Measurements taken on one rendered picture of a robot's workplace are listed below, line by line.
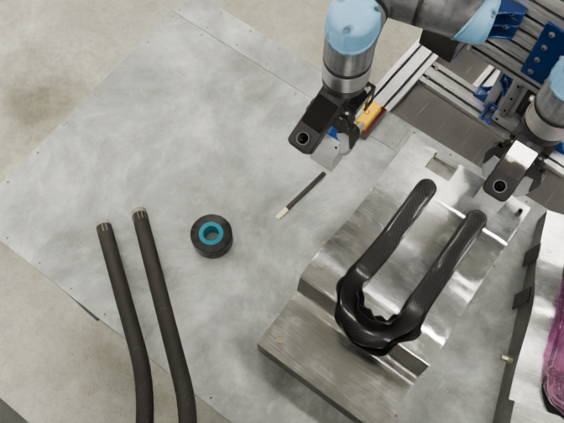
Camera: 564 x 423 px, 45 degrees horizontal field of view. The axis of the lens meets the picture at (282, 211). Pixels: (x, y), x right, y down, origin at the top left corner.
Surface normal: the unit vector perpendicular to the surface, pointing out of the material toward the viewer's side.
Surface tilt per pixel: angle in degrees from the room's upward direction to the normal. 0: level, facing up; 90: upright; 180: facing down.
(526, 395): 0
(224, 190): 0
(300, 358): 0
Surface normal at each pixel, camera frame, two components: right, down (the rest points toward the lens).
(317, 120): -0.29, 0.05
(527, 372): -0.05, -0.24
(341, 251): 0.25, -0.65
